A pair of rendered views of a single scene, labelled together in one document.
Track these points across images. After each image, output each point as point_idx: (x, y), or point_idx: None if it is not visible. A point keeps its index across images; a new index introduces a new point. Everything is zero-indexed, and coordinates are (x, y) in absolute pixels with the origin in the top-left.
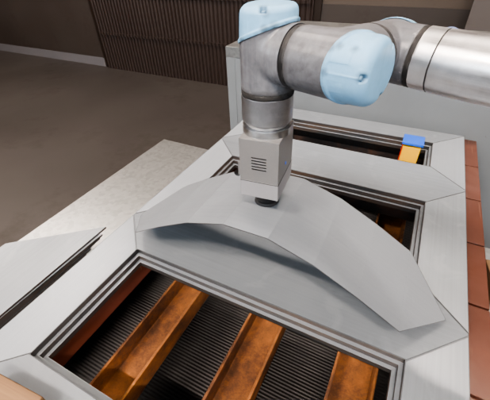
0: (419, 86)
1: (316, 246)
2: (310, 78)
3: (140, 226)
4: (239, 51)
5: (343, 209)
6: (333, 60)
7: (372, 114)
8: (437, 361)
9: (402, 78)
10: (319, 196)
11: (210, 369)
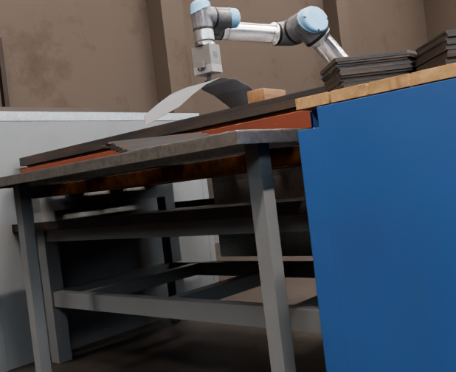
0: (227, 35)
1: (240, 88)
2: (228, 16)
3: (173, 108)
4: None
5: (220, 96)
6: (232, 11)
7: None
8: None
9: (223, 32)
10: (212, 91)
11: None
